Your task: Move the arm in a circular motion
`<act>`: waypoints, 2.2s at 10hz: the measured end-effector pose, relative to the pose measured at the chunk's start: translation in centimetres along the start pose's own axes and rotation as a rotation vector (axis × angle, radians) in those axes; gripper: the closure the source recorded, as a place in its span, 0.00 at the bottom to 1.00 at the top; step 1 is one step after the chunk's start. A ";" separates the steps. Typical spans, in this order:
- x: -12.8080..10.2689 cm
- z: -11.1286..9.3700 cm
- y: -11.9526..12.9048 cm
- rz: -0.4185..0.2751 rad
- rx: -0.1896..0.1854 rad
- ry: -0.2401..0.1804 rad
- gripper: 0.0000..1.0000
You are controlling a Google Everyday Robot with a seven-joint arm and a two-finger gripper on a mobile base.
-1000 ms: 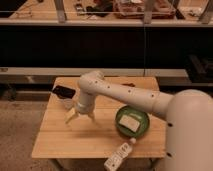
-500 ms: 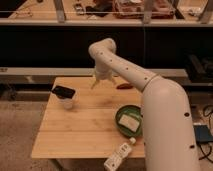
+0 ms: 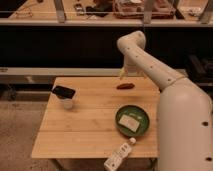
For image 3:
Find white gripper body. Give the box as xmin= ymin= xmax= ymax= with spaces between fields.
xmin=123 ymin=56 xmax=142 ymax=75

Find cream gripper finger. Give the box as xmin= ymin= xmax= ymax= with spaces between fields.
xmin=119 ymin=67 xmax=126 ymax=80
xmin=140 ymin=71 xmax=147 ymax=78

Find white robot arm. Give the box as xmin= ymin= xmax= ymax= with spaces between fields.
xmin=117 ymin=31 xmax=213 ymax=171

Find brown sausage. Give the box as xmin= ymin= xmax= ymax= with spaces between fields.
xmin=116 ymin=83 xmax=135 ymax=89

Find white sponge block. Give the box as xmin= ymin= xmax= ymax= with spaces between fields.
xmin=119 ymin=115 xmax=140 ymax=132

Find green round plate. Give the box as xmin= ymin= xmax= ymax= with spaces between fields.
xmin=115 ymin=105 xmax=150 ymax=137

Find wooden folding table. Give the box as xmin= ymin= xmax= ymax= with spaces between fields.
xmin=31 ymin=77 xmax=160 ymax=160

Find wicker tray on shelf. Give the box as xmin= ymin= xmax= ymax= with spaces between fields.
xmin=113 ymin=0 xmax=176 ymax=18

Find clear plastic cup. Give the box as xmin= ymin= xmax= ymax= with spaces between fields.
xmin=60 ymin=98 xmax=74 ymax=110

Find black smartphone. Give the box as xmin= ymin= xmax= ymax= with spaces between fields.
xmin=52 ymin=86 xmax=76 ymax=99

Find black device on shelf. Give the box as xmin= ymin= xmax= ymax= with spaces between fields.
xmin=86 ymin=3 xmax=112 ymax=17

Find white plastic bottle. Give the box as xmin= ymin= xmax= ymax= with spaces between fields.
xmin=104 ymin=137 xmax=136 ymax=171

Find metal shelf rack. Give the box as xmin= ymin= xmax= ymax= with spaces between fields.
xmin=0 ymin=0 xmax=213 ymax=27

